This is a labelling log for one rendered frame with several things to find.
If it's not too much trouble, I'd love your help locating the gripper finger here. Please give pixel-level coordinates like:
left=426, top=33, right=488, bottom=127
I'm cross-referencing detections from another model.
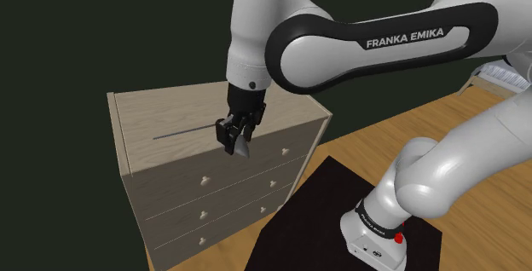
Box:
left=214, top=113, right=245, bottom=156
left=242, top=103, right=268, bottom=143

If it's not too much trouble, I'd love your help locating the grey pointed object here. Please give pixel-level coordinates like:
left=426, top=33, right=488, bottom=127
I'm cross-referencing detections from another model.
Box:
left=234, top=134, right=251, bottom=159

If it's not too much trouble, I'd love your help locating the thin dark rod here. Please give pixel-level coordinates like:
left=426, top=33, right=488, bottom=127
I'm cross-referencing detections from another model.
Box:
left=152, top=123, right=217, bottom=141

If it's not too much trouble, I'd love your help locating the light wooden chest of drawers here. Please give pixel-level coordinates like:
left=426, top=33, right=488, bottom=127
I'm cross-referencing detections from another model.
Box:
left=107, top=79, right=333, bottom=271

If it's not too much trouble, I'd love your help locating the wooden bed with white mattress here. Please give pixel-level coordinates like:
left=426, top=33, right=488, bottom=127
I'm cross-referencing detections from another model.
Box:
left=456, top=60, right=532, bottom=97

